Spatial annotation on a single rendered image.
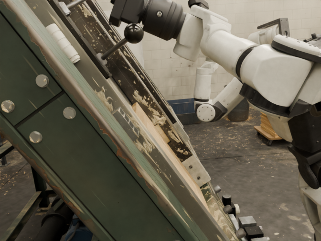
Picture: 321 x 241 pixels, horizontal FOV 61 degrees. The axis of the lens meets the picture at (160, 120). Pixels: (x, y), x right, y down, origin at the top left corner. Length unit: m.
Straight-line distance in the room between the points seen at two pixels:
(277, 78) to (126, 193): 0.31
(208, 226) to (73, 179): 0.43
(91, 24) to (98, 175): 0.66
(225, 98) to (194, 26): 0.55
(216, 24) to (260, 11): 5.85
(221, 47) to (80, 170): 0.36
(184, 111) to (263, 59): 4.65
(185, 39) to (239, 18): 5.65
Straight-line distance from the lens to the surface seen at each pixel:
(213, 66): 1.19
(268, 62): 0.50
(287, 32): 0.93
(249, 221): 1.15
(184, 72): 6.07
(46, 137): 0.37
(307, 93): 0.56
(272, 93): 0.52
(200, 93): 1.18
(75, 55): 0.56
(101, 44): 0.95
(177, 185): 0.65
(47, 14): 0.61
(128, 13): 0.68
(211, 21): 0.63
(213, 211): 0.94
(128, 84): 0.94
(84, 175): 0.37
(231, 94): 1.16
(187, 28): 0.68
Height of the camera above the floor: 1.41
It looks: 14 degrees down
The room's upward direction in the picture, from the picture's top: 4 degrees counter-clockwise
